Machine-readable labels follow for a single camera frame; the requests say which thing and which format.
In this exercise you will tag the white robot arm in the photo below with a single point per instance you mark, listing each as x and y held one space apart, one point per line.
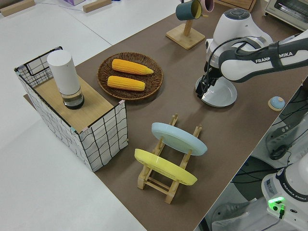
240 36

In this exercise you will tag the wooden block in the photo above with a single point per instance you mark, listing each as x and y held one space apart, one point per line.
16 7
97 5

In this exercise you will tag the brown wicker basket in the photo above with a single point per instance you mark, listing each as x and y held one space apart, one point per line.
154 81

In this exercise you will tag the gray plate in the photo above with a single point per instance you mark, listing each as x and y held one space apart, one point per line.
221 93

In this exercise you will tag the dark blue mug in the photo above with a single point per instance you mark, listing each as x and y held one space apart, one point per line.
185 10

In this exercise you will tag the wooden plate rack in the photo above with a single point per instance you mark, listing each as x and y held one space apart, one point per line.
156 185

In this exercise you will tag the purple box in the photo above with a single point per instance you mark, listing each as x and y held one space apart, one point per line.
73 2

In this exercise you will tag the white cylinder bottle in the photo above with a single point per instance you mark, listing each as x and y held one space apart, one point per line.
65 72

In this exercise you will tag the wooden shelf insert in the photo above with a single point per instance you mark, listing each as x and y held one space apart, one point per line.
96 108

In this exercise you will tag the yellow plate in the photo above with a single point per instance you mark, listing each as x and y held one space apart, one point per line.
163 166

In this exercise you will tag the wooden mug stand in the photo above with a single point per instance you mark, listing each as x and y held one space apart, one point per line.
186 37

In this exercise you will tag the yellow corn cob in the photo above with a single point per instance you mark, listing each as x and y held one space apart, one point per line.
126 83
131 66

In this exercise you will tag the brown table mat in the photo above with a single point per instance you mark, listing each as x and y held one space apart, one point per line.
149 110

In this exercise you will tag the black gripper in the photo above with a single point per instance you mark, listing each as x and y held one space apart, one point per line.
210 73

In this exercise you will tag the light blue plate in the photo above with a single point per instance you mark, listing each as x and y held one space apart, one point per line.
178 138

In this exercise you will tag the wooden cabinet box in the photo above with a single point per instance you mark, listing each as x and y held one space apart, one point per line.
235 3

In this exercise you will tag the pink mug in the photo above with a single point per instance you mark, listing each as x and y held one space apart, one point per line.
208 4

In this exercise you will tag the cream toaster oven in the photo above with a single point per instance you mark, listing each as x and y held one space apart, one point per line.
288 12

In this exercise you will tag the small blue dome bell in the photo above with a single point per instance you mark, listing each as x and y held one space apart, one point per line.
276 103

